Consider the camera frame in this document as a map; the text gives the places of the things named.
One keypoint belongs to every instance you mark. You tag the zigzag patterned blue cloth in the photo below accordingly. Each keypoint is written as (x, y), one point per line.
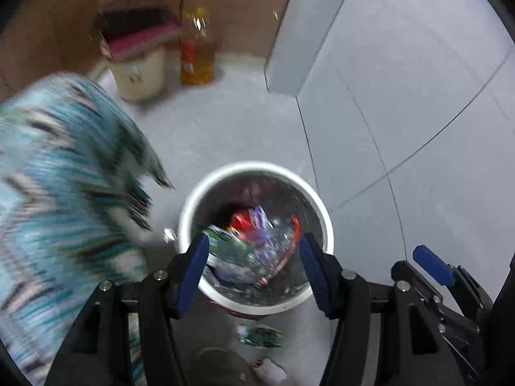
(72, 210)

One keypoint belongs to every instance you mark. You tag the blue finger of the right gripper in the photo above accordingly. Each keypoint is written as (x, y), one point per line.
(433, 265)
(408, 279)

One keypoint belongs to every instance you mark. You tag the beige trash bucket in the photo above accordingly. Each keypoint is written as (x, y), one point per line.
(139, 71)

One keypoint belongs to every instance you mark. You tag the cooking oil bottle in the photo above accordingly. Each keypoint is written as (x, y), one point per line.
(197, 48)

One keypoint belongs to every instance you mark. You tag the green wrapper on floor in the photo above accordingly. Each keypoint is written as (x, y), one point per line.
(260, 336)

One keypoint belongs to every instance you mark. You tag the white rimmed trash bin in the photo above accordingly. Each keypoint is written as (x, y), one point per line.
(266, 188)

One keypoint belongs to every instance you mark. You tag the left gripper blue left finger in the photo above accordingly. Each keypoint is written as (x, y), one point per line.
(160, 302)

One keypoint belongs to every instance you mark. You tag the maroon broom with metal handle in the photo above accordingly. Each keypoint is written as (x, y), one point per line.
(118, 18)

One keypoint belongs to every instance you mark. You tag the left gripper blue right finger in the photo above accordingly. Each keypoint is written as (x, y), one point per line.
(344, 296)

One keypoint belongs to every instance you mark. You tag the clear plastic bag red strip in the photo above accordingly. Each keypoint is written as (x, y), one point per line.
(276, 243)

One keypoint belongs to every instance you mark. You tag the red snack wrapper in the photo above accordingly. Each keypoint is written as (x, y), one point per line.
(242, 226)

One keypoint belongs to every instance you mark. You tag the maroon dustpan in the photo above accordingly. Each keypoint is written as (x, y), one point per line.
(143, 40)

